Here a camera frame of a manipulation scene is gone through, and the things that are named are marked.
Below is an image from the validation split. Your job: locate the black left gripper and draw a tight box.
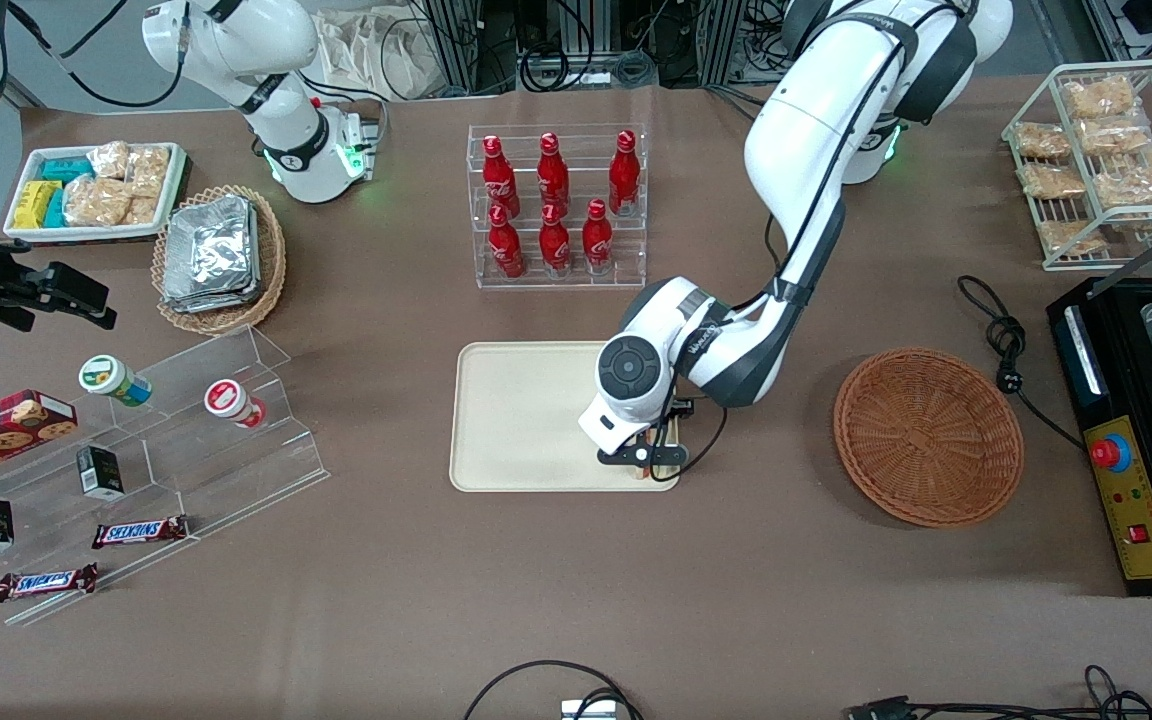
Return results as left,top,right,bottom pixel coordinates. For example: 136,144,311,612
639,397,695,451

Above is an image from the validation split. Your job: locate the triangular sandwich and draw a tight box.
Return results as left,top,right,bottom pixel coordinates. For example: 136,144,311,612
632,420,683,484

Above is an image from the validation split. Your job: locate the white rectangular snack tray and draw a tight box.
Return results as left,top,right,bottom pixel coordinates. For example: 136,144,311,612
3,142,189,244

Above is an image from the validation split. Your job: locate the cream rectangular serving tray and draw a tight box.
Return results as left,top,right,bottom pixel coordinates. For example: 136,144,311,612
449,340,682,494

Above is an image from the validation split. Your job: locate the oval light wicker basket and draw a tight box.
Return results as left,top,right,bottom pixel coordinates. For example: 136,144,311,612
151,184,288,336

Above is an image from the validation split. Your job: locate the round brown wicker basket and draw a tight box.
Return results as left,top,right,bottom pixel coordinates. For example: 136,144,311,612
833,346,1025,529

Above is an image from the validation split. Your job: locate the green lid yoghurt cup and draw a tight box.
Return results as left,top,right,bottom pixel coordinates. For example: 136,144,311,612
78,354,154,408

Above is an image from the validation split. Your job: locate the yellow snack pack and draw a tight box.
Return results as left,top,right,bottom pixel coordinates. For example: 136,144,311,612
13,180,63,230

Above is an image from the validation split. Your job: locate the silver foil packs stack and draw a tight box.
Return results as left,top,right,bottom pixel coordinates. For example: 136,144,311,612
162,195,263,314

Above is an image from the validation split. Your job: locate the clear acrylic bottle rack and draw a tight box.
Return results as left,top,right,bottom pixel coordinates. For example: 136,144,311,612
467,123,649,291

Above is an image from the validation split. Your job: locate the red lid yoghurt cup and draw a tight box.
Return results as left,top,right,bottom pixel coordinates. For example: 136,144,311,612
203,378,268,431

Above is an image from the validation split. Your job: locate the red cola bottle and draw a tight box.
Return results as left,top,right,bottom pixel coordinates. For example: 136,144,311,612
608,130,642,217
482,135,521,219
582,198,615,274
488,205,526,280
539,203,573,274
537,132,571,216

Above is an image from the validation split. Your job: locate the clear acrylic step shelf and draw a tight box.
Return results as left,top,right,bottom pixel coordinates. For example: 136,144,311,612
0,325,331,629

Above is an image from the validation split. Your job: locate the brown Snickers bar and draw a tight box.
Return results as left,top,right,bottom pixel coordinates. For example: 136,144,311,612
91,515,191,551
0,563,100,603

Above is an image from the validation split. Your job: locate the white canvas bag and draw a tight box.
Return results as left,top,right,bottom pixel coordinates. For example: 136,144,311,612
314,6,439,102

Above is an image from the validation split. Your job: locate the red emergency stop button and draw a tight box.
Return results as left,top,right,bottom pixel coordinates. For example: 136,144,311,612
1089,433,1134,475

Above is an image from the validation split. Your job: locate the clear fried snack bag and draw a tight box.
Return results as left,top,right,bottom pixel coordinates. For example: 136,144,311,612
1063,75,1138,121
1093,163,1152,213
1014,122,1073,160
1036,219,1108,257
1076,117,1152,157
1018,162,1088,200

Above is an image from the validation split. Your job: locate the black appliance with yellow panel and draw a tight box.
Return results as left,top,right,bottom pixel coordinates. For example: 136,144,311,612
1046,275,1152,599

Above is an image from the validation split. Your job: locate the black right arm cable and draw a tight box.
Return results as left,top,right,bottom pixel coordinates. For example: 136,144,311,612
4,0,189,110

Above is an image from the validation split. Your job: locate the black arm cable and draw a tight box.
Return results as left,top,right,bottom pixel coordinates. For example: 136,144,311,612
4,0,189,110
671,0,982,483

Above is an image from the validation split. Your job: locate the black looped cable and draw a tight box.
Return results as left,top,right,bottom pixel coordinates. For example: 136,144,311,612
463,659,646,720

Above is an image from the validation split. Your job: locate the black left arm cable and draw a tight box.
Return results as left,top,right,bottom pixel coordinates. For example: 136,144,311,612
671,0,982,483

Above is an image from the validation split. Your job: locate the black cable with connector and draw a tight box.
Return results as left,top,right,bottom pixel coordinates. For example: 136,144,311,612
845,664,1152,720

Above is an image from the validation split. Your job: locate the black power cable with plug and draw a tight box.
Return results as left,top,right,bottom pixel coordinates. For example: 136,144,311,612
956,275,1087,452

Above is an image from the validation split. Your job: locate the white wire rack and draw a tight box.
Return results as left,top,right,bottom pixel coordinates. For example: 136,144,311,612
1001,59,1152,272

